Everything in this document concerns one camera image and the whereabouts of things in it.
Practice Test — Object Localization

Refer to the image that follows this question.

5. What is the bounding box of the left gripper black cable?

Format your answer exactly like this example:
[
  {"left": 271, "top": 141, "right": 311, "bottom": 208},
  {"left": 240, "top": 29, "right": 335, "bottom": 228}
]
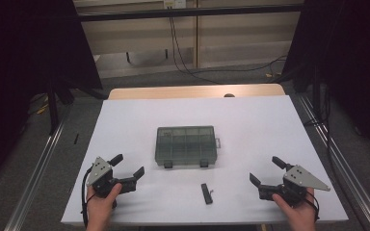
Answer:
[{"left": 80, "top": 166, "right": 94, "bottom": 228}]

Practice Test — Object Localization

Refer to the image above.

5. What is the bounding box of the wooden table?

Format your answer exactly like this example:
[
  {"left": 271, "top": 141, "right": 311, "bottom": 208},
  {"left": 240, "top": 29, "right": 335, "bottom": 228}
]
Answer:
[{"left": 108, "top": 84, "right": 286, "bottom": 101}]

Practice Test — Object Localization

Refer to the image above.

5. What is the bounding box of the black horizontal bar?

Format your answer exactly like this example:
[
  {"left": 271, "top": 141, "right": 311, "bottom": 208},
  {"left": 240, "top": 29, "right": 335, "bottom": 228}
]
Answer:
[{"left": 76, "top": 3, "right": 304, "bottom": 23}]

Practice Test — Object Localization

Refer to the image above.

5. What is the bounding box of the person's left hand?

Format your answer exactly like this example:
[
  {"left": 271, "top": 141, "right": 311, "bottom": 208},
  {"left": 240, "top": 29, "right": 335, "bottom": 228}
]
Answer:
[{"left": 85, "top": 182, "right": 123, "bottom": 225}]

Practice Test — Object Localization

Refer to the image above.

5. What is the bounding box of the black wall cable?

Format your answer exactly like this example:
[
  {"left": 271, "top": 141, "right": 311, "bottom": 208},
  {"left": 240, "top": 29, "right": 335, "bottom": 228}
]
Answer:
[
  {"left": 171, "top": 15, "right": 288, "bottom": 74},
  {"left": 168, "top": 15, "right": 223, "bottom": 86}
]

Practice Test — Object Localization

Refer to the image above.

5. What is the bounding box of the white board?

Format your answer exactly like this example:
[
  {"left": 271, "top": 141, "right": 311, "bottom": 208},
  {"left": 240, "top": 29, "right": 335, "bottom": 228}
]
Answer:
[{"left": 61, "top": 94, "right": 350, "bottom": 225}]

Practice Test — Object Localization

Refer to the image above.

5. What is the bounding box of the metal floor rail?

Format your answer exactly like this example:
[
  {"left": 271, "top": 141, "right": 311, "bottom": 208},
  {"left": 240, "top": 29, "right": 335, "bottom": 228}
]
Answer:
[
  {"left": 3, "top": 110, "right": 68, "bottom": 231},
  {"left": 298, "top": 93, "right": 370, "bottom": 231}
]

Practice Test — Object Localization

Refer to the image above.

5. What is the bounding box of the small black bar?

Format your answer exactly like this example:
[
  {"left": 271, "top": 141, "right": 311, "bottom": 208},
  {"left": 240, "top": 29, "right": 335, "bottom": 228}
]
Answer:
[{"left": 200, "top": 183, "right": 214, "bottom": 205}]

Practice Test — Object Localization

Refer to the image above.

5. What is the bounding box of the vertical wall trim strip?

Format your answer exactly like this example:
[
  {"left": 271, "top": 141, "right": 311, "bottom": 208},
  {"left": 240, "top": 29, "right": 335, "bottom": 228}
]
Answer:
[{"left": 195, "top": 0, "right": 200, "bottom": 69}]

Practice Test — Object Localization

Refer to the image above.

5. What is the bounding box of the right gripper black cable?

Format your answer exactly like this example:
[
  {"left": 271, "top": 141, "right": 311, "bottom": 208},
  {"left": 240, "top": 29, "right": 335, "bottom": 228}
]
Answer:
[{"left": 304, "top": 189, "right": 321, "bottom": 223}]

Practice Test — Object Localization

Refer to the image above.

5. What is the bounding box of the black stand leg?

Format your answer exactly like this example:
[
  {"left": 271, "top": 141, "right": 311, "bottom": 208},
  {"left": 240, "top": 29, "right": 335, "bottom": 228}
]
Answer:
[{"left": 45, "top": 71, "right": 62, "bottom": 136}]

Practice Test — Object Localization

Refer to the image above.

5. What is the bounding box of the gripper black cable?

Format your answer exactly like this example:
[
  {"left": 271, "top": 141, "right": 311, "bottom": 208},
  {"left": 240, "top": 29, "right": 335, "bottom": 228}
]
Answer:
[
  {"left": 304, "top": 189, "right": 321, "bottom": 223},
  {"left": 80, "top": 166, "right": 94, "bottom": 228}
]

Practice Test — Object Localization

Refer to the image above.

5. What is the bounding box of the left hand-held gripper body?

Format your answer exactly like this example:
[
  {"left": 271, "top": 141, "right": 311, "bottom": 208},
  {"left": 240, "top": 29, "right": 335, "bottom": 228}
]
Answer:
[{"left": 86, "top": 156, "right": 139, "bottom": 198}]

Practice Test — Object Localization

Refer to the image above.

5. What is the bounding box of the black curtain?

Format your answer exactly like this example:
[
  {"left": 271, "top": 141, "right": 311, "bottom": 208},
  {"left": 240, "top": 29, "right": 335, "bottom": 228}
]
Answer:
[
  {"left": 0, "top": 0, "right": 104, "bottom": 188},
  {"left": 281, "top": 0, "right": 370, "bottom": 166}
]

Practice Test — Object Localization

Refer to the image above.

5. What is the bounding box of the grey leaning panel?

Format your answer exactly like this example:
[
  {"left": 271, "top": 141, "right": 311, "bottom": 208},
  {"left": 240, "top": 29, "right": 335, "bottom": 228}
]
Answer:
[{"left": 93, "top": 47, "right": 197, "bottom": 80}]

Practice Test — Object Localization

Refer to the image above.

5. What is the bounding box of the clear grey compartment box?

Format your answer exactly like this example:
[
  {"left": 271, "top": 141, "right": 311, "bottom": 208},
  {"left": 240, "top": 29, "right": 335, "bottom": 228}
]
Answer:
[{"left": 154, "top": 125, "right": 222, "bottom": 169}]

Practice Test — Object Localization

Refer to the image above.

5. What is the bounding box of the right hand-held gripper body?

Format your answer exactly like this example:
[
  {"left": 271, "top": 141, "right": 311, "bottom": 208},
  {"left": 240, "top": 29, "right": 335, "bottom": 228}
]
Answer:
[{"left": 257, "top": 164, "right": 331, "bottom": 207}]

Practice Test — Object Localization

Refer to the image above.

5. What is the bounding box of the person's right hand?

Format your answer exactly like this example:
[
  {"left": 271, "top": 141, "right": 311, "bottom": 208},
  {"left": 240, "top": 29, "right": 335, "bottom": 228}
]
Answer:
[{"left": 272, "top": 187, "right": 318, "bottom": 227}]

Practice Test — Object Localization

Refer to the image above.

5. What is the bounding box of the white wall socket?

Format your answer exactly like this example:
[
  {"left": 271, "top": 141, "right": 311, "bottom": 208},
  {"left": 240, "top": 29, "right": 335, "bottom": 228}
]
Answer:
[{"left": 163, "top": 0, "right": 187, "bottom": 10}]

